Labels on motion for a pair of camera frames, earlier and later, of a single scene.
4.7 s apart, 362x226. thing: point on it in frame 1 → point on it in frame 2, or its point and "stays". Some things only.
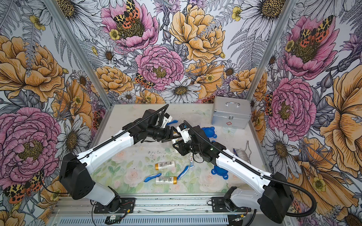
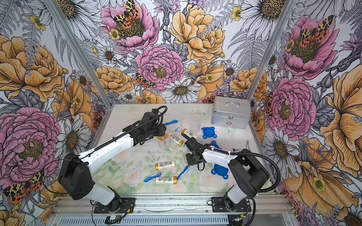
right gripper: [181, 144] → [189, 160]
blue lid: [209, 132] stays
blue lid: [220, 172] stays
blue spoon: [185, 169] stays
